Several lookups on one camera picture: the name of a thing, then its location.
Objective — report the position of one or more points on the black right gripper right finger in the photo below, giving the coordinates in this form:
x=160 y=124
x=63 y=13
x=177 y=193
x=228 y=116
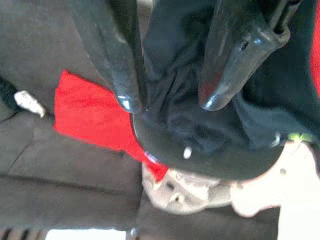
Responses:
x=237 y=50

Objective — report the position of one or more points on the black T-shirt green print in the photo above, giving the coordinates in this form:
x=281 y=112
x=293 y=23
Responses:
x=200 y=135

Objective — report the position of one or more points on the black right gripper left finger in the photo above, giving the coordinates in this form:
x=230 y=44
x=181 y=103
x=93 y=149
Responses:
x=117 y=62

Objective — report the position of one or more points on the pink marble folding table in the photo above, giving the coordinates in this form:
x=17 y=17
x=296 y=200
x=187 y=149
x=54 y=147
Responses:
x=95 y=117

